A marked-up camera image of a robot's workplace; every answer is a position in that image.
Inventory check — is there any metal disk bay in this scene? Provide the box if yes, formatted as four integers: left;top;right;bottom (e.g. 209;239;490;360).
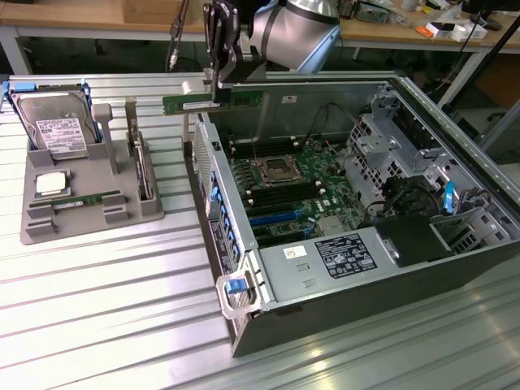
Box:
344;83;448;204

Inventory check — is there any silver CPU chip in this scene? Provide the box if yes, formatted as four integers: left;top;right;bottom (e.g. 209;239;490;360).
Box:
34;172;71;197

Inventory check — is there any red and black disk wire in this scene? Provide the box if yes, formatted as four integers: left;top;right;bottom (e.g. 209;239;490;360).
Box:
457;187;495;204

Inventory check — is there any grey parts rack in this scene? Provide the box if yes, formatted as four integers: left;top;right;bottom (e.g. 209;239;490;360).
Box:
19;101;166;246

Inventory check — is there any silver power supply unit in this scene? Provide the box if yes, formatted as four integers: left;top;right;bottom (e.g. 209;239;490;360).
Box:
258;226;403;304

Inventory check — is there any silver chipset heatsink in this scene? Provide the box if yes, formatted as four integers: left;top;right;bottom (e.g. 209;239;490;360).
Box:
316;214;346;236

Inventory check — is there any black expansion slot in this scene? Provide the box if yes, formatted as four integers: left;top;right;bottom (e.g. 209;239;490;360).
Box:
253;227;312;248

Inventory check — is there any grey case handle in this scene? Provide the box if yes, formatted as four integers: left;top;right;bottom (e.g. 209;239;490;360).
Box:
214;271;261;320
180;79;216;143

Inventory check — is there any black tripod pole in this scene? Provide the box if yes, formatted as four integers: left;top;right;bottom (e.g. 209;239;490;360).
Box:
474;15;520;79

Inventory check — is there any wooden desk with white frame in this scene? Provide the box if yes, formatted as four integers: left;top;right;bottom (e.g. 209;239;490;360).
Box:
0;0;212;76
339;0;520;109

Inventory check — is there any black wire bundle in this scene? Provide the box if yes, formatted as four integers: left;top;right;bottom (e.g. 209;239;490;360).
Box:
365;174;442;223

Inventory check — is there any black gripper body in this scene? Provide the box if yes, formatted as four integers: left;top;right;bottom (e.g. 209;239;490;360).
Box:
202;0;241;56

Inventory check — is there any black plastic shroud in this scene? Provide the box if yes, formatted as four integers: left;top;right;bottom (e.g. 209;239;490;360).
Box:
373;214;456;269

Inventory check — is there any blue disk bay clip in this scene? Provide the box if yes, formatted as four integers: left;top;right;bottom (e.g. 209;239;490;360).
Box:
442;181;456;216

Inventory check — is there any white flat box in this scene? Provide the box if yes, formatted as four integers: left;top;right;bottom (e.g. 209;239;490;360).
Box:
448;23;488;42

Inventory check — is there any open black PC case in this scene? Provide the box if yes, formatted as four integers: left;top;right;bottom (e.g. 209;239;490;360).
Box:
180;71;520;358

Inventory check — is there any green RAM stick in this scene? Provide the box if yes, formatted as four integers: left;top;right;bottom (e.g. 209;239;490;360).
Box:
162;89;265;118
31;190;122;211

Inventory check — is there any hard disk drive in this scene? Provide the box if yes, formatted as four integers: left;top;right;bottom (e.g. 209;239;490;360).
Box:
2;79;102;145

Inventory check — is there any green motherboard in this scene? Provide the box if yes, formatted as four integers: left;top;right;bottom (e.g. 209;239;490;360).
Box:
227;136;362;249

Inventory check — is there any silver hard disk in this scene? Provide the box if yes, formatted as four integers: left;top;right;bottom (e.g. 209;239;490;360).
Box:
15;91;90;162

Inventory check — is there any CPU socket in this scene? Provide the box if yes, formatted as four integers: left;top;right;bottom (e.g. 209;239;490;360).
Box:
258;154;304;186

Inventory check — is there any graphics card with metal bracket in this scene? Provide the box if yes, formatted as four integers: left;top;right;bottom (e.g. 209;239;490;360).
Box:
123;97;158;202

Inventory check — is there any orange and white small box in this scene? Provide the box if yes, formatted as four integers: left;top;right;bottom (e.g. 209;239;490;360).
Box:
416;22;456;41

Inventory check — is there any blue expansion slot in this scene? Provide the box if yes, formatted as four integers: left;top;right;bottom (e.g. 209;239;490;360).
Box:
248;210;309;228

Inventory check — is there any brown cardboard box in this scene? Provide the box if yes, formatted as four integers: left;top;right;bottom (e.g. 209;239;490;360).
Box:
123;0;192;24

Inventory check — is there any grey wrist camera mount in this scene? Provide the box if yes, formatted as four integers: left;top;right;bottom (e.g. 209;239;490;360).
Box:
221;32;268;89

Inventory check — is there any grey metal device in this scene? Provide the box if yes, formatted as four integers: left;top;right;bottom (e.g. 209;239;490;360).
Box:
357;2;393;24

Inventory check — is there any black camera cable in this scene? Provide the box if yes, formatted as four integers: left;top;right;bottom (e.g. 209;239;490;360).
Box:
165;0;191;73

